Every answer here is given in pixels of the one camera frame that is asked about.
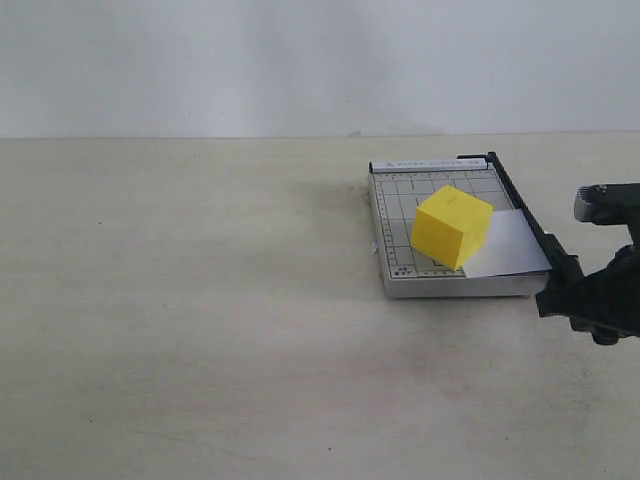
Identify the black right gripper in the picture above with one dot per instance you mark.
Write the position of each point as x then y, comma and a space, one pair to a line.
604, 304

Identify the black cutter blade arm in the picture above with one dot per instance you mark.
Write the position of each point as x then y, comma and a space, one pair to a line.
525, 215

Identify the white paper sheet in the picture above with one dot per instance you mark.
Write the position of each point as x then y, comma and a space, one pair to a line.
510, 248

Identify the yellow cube block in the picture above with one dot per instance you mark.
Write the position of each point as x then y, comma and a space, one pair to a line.
450, 226

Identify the grey paper cutter base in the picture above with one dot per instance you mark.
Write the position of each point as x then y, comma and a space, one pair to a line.
396, 189

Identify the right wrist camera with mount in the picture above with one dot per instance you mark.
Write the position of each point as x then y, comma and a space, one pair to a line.
609, 205

